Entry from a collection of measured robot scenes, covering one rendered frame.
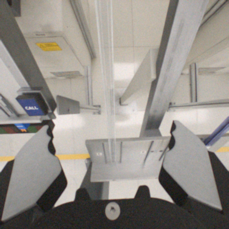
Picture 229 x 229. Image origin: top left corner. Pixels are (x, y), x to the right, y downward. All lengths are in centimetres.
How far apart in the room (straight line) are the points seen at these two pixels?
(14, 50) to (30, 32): 30
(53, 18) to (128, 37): 80
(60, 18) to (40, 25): 8
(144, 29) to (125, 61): 35
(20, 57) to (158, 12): 131
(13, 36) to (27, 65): 5
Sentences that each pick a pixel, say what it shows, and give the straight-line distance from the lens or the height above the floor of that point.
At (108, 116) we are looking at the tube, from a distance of 17.
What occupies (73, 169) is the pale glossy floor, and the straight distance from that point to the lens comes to 122.
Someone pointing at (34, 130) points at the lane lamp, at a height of 66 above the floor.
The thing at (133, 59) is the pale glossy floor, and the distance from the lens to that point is 115.
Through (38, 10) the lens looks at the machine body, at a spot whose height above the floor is 62.
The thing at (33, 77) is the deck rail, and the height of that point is 78.
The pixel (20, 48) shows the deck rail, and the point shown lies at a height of 81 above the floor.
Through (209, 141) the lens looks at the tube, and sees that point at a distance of 32.
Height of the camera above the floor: 102
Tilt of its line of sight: 88 degrees down
